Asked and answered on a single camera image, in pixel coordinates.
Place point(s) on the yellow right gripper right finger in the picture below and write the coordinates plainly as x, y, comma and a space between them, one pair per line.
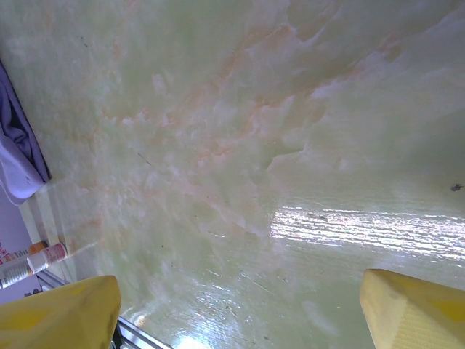
417, 316

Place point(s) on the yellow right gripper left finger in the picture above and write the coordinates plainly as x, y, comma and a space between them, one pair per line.
54, 320

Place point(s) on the purple t-shirt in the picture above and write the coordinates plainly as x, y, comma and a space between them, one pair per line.
22, 152

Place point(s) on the white bottle with printed label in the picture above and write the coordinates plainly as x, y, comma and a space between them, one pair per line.
14, 274

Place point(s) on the small white bottle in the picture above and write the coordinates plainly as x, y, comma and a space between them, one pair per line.
52, 254

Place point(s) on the orange-capped bottle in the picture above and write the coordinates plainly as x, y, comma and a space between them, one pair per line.
38, 248

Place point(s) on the aluminium extrusion frame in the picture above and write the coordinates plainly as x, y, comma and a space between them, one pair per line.
138, 332

